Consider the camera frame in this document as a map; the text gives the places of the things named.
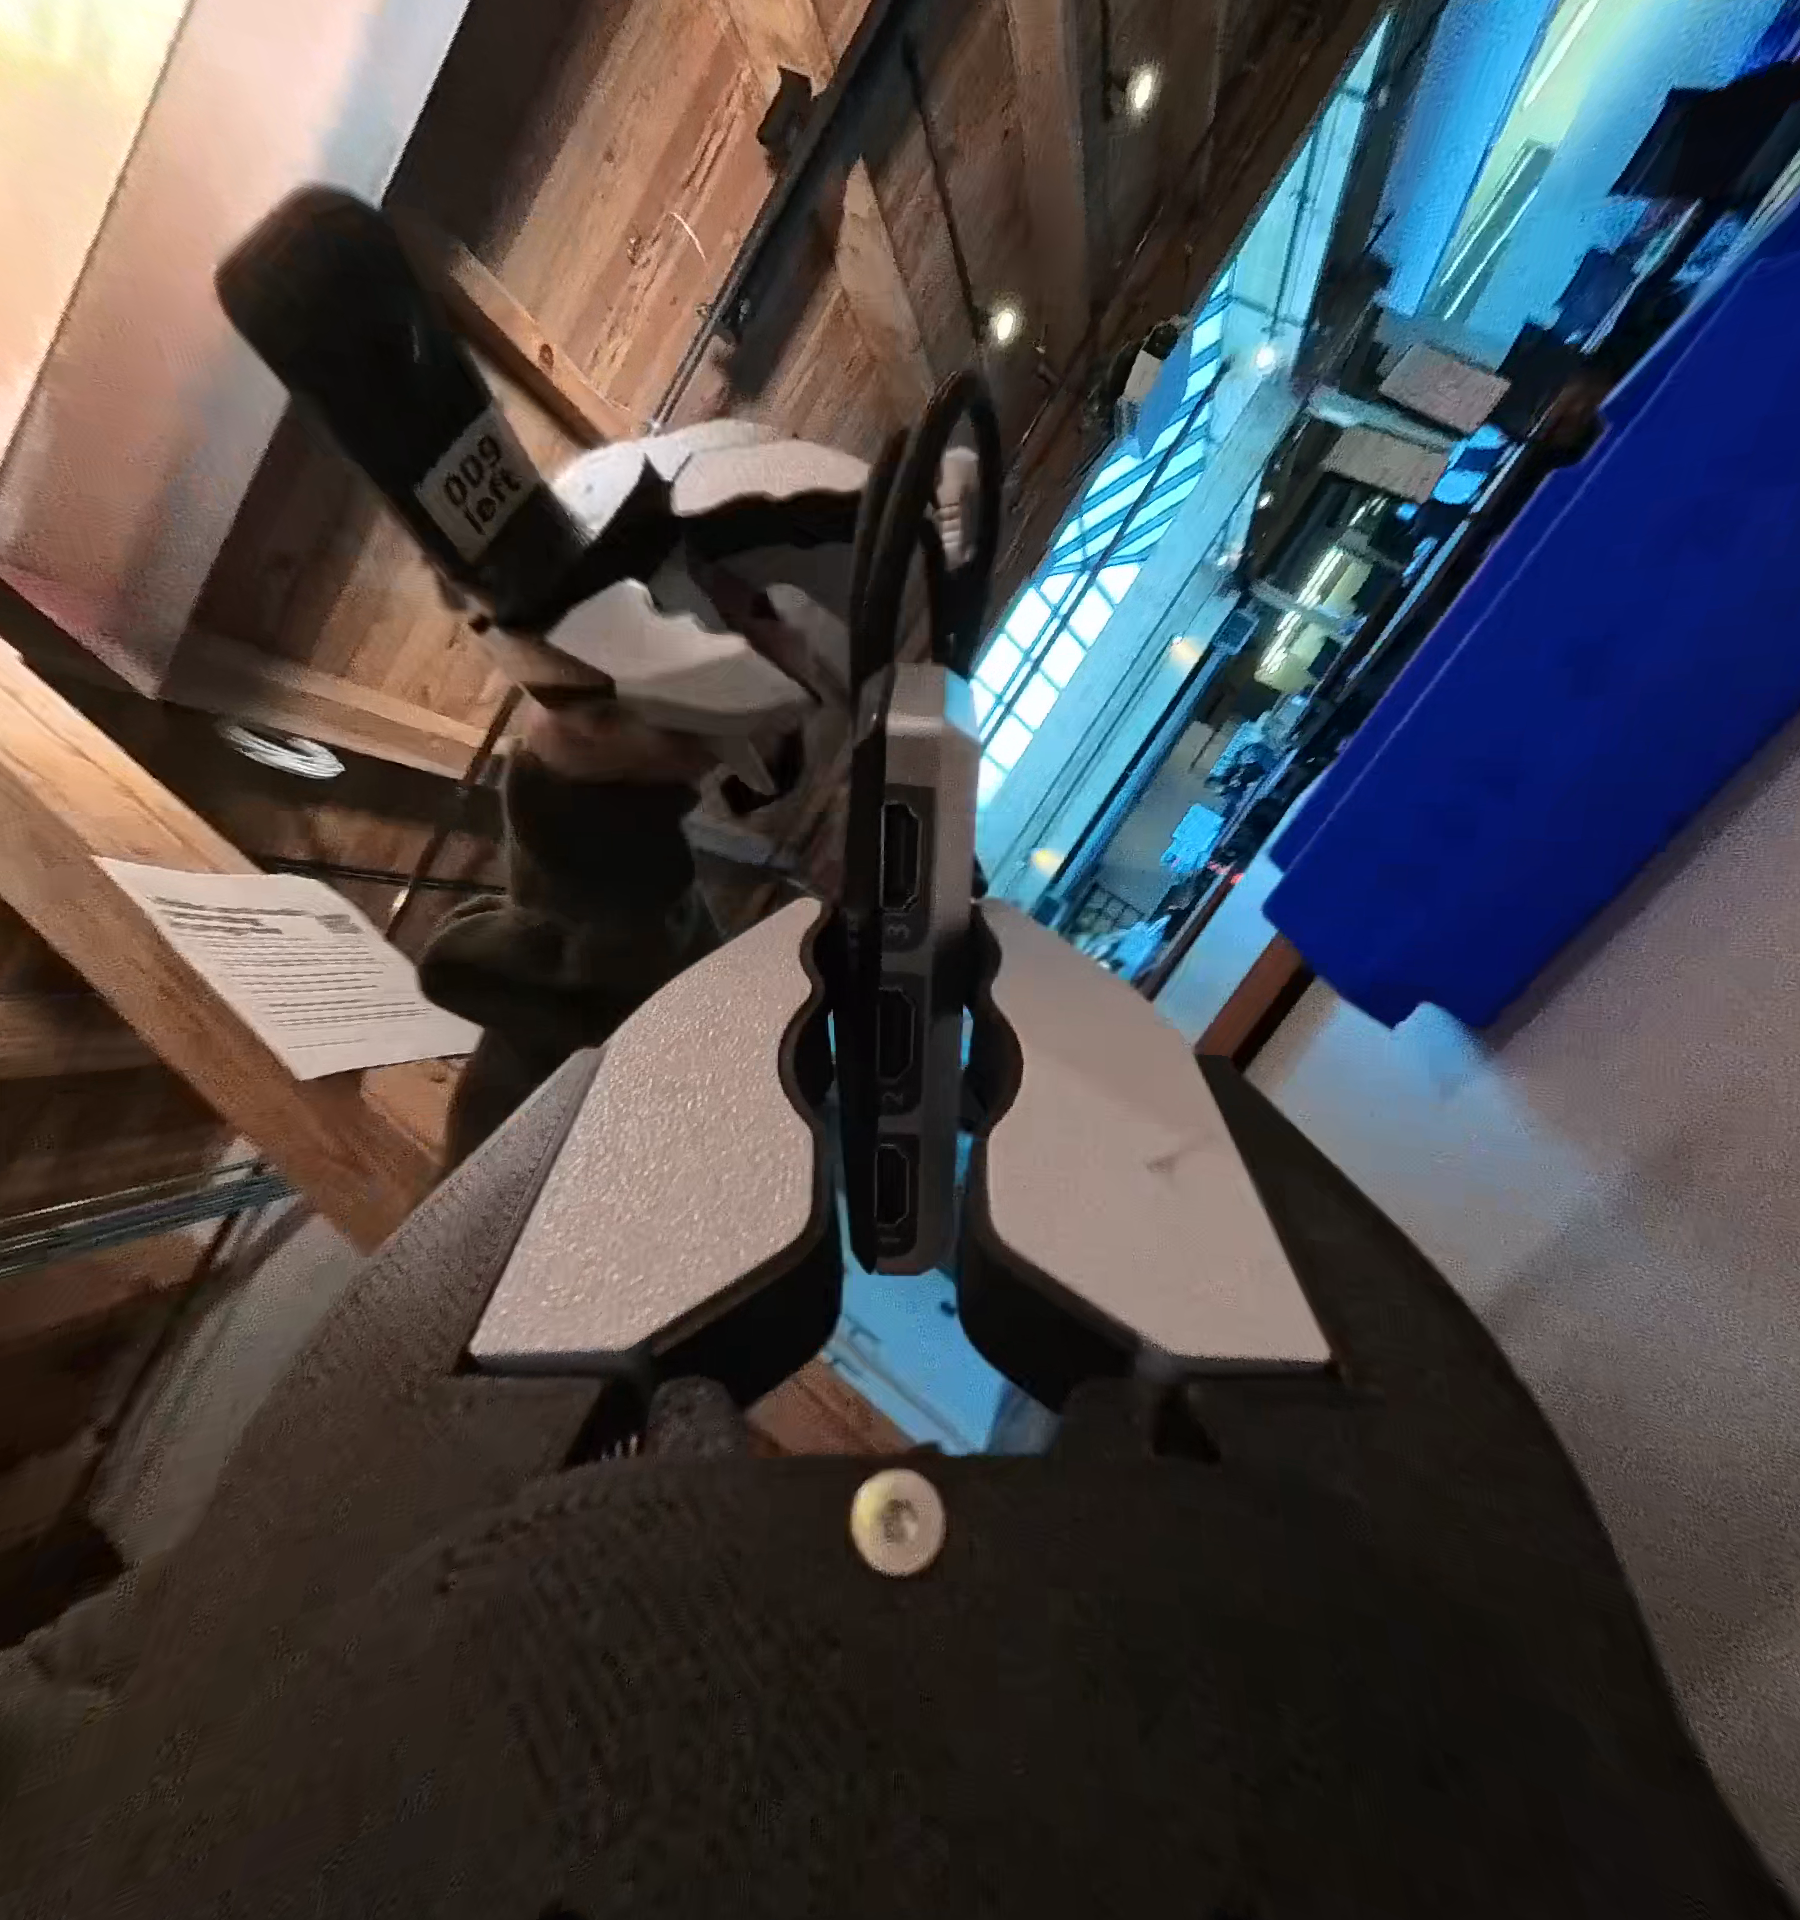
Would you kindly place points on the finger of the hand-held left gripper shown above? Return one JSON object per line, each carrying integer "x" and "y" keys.
{"x": 691, "y": 661}
{"x": 735, "y": 477}

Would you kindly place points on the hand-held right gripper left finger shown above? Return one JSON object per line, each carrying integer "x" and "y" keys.
{"x": 660, "y": 1169}

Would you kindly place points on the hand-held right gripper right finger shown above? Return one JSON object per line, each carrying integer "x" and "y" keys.
{"x": 1126, "y": 1169}

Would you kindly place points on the black video switch box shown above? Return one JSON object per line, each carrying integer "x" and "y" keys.
{"x": 913, "y": 1048}

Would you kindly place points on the printed paper sheet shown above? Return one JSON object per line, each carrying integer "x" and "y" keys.
{"x": 292, "y": 961}

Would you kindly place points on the wooden shelf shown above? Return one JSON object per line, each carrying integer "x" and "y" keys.
{"x": 166, "y": 932}

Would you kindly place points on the blue fabric sofa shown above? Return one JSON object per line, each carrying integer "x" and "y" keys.
{"x": 1587, "y": 672}

